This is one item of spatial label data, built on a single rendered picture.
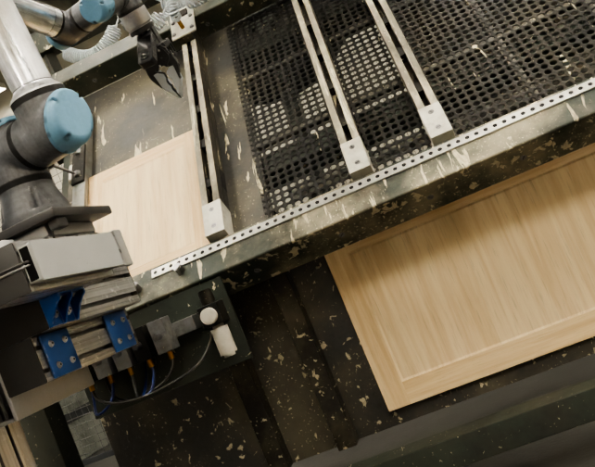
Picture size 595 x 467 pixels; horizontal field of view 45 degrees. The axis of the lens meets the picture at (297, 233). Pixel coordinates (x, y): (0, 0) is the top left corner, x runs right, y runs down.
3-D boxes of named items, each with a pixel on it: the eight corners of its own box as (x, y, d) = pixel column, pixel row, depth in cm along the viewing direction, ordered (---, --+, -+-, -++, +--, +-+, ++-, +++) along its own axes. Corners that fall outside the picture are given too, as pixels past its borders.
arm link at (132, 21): (139, 7, 184) (114, 22, 186) (149, 23, 185) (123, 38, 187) (146, 2, 190) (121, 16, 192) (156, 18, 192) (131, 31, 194)
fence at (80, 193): (74, 313, 215) (66, 307, 212) (82, 120, 278) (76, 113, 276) (88, 308, 214) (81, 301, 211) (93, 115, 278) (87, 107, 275)
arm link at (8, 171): (28, 192, 161) (6, 137, 162) (67, 168, 155) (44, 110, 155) (-17, 196, 151) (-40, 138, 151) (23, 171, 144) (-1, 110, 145)
